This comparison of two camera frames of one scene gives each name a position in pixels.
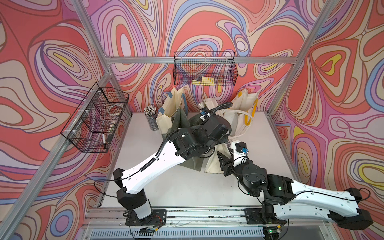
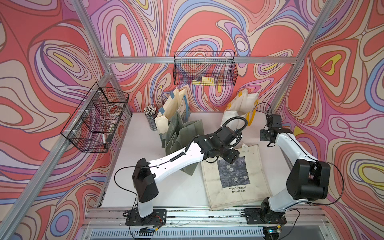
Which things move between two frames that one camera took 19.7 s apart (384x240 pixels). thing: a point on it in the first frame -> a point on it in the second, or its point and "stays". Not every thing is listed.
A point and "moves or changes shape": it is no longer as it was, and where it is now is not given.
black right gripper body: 238,171 -> 263,135
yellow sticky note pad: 207,81 stays
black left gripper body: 222,138 -> 230,155
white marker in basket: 104,140 stays
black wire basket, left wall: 94,125 stays
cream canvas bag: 213,165 moves or changes shape
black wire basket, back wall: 205,68 stays
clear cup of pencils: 151,113 stays
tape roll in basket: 115,109 stays
